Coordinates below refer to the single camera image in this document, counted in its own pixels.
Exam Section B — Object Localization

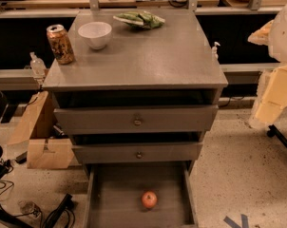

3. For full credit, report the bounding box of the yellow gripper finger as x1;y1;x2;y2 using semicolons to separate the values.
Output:
254;65;287;124
248;20;273;46

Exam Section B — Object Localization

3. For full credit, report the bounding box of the red apple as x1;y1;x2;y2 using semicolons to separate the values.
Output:
141;191;158;209

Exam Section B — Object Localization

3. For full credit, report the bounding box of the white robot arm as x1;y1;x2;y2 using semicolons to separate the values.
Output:
248;4;287;128

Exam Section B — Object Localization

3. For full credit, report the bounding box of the grey top drawer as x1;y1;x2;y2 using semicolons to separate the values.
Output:
54;105;218;135

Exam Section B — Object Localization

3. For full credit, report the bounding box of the grey middle drawer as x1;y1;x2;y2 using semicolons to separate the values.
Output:
72;142;202;164

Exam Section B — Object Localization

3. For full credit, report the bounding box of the grey drawer cabinet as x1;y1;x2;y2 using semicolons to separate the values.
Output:
42;8;229;228

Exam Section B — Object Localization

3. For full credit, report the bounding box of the grey open bottom drawer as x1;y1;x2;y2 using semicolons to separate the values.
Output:
84;161;199;228

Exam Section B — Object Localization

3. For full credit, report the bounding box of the black metal leg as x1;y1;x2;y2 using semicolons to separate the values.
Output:
267;124;287;148

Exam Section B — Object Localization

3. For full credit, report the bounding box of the white pump bottle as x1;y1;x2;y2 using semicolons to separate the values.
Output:
211;42;220;60

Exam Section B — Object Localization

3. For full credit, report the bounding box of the green chip bag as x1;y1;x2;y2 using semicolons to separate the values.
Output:
113;11;165;29

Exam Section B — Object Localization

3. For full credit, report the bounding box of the white bowl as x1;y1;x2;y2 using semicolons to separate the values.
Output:
78;22;112;49

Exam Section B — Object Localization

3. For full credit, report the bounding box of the gold drink can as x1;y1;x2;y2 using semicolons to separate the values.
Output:
47;24;75;65

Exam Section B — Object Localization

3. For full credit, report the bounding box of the clear plastic bottle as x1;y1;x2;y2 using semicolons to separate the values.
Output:
29;52;47;77

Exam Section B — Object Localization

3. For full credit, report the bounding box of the brown cardboard box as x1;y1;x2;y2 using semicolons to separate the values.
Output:
8;91;74;169

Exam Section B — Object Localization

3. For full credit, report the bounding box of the black power strip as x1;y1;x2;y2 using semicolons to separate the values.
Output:
43;194;74;228

